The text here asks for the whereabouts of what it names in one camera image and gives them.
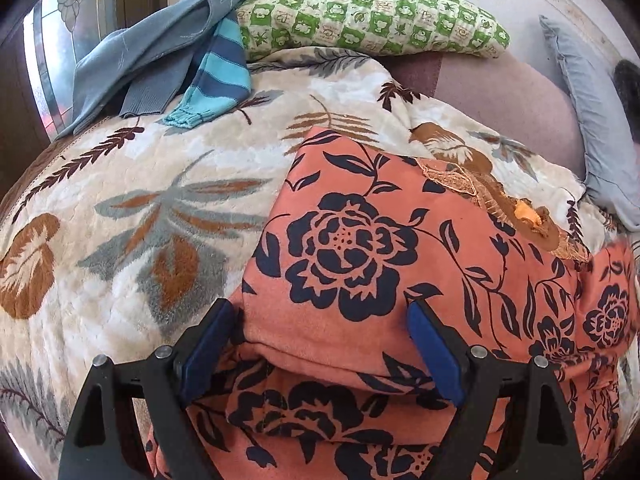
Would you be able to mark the mauve bed cover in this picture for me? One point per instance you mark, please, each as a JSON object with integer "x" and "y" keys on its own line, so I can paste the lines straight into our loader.
{"x": 500, "y": 95}

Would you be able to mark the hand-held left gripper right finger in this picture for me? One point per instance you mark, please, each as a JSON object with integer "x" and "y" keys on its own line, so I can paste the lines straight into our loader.
{"x": 435, "y": 355}

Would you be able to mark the blue-grey sweater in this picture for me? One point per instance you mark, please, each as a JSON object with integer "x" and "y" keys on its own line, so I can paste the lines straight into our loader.
{"x": 150, "y": 45}

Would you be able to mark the blue striped garment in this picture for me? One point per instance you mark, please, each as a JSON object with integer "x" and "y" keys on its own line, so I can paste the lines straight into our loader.
{"x": 220, "y": 75}

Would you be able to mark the grey-blue pillow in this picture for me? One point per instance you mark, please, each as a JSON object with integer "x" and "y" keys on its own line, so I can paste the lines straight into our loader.
{"x": 590, "y": 110}

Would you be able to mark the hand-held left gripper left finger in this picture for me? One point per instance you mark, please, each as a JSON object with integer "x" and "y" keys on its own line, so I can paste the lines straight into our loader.
{"x": 205, "y": 355}

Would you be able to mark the leaf print blanket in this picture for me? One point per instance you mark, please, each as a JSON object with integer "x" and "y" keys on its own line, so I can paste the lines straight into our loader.
{"x": 150, "y": 185}

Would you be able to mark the wooden door with glass panel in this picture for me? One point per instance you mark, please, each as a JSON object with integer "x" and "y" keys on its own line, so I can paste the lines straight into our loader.
{"x": 55, "y": 35}

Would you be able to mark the green checked pillow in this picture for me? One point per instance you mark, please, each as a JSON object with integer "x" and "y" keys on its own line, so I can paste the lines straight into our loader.
{"x": 360, "y": 15}

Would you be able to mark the dark fur hat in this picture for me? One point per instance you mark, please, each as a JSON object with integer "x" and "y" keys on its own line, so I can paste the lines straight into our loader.
{"x": 630, "y": 80}

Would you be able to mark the orange floral garment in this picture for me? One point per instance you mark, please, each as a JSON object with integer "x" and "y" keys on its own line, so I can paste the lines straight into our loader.
{"x": 350, "y": 240}

